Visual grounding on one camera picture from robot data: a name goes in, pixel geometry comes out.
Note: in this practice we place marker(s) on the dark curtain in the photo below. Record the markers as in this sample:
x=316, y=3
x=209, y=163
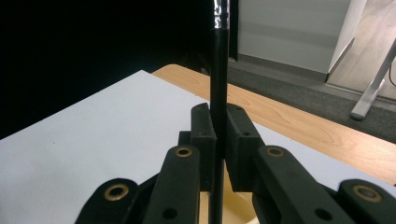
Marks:
x=77, y=46

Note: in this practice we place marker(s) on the black pen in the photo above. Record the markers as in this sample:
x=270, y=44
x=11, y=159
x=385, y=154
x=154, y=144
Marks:
x=219, y=77

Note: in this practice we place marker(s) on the white desk frame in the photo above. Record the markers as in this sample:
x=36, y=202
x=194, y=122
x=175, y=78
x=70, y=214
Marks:
x=372, y=90

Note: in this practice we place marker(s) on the cream cup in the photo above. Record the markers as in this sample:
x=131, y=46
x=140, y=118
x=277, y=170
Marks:
x=239, y=207

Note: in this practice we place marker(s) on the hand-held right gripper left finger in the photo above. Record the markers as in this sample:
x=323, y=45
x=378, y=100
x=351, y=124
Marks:
x=204, y=140

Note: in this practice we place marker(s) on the white table board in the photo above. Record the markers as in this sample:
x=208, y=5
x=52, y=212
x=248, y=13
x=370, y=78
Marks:
x=93, y=143

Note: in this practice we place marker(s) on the white cabinet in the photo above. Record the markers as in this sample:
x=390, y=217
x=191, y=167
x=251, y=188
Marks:
x=280, y=31

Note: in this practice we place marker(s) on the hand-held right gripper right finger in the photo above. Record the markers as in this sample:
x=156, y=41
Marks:
x=241, y=149

